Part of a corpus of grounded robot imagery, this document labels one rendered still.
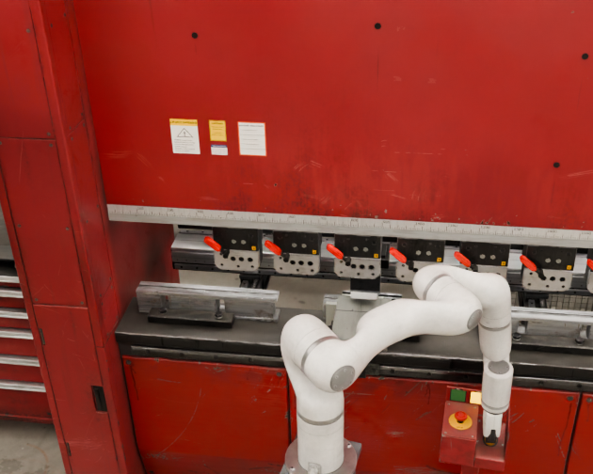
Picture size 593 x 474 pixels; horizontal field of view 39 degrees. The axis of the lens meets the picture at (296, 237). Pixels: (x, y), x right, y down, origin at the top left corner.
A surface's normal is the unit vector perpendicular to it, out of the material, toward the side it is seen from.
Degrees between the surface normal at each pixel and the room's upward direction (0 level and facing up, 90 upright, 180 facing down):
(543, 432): 90
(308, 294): 0
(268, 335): 0
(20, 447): 0
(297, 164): 90
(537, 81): 90
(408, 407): 90
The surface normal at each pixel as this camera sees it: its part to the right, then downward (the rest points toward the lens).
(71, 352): -0.15, 0.53
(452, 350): -0.03, -0.85
